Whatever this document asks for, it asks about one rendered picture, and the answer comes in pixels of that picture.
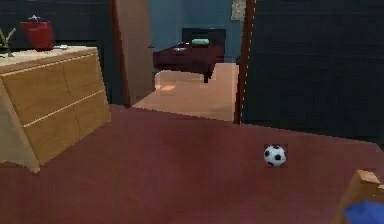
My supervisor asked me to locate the green house plant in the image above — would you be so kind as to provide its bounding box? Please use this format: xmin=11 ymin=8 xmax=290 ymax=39
xmin=0 ymin=27 xmax=17 ymax=58

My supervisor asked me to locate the brown wooden room door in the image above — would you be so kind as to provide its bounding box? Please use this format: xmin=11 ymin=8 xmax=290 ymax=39
xmin=108 ymin=0 xmax=157 ymax=108

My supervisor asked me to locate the dark red bed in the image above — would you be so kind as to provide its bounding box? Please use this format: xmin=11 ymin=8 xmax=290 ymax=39
xmin=152 ymin=27 xmax=227 ymax=84

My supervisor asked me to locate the light wooden chest of drawers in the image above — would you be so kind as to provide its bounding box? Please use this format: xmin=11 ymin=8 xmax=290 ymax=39
xmin=0 ymin=45 xmax=112 ymax=174

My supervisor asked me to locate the red pot with lid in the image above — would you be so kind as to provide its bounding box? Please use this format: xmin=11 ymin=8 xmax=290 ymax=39
xmin=20 ymin=14 xmax=55 ymax=52

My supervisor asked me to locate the pale framed wall picture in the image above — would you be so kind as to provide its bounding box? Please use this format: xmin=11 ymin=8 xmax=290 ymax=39
xmin=231 ymin=0 xmax=247 ymax=22

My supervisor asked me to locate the black and white soccer ball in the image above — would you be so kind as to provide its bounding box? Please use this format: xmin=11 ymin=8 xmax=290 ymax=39
xmin=263 ymin=144 xmax=288 ymax=168

